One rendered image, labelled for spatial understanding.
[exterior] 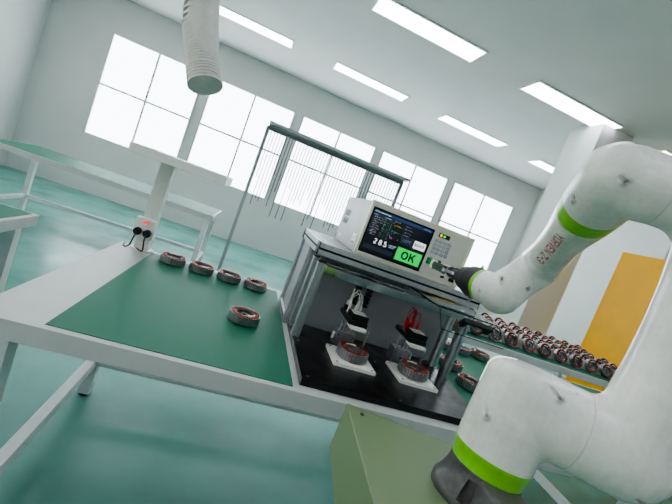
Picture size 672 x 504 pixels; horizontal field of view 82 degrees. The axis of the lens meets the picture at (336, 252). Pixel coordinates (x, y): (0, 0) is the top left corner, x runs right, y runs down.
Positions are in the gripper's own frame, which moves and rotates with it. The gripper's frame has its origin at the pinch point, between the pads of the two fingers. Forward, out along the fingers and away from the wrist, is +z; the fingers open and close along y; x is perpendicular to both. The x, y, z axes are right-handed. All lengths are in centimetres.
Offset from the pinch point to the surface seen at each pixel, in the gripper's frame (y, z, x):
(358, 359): -20.0, -8.5, -37.5
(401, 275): -9.7, 6.9, -8.1
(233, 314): -62, 7, -40
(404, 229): -14.0, 9.7, 8.0
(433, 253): 0.5, 9.8, 3.5
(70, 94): -406, 637, 38
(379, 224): -23.7, 9.7, 6.5
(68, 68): -419, 636, 77
